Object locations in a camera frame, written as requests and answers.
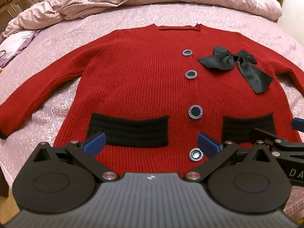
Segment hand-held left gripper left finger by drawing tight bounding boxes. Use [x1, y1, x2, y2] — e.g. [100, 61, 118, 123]
[32, 132, 120, 181]

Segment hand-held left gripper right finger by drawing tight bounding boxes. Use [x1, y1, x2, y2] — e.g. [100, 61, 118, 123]
[183, 132, 277, 181]

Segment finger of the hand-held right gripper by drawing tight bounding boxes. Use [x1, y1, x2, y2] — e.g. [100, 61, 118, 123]
[292, 117, 304, 133]
[253, 128, 285, 148]

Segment red knit cardigan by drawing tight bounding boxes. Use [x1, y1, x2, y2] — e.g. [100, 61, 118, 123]
[0, 24, 304, 178]

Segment purple and white bag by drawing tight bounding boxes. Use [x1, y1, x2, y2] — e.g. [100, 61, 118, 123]
[0, 30, 41, 68]

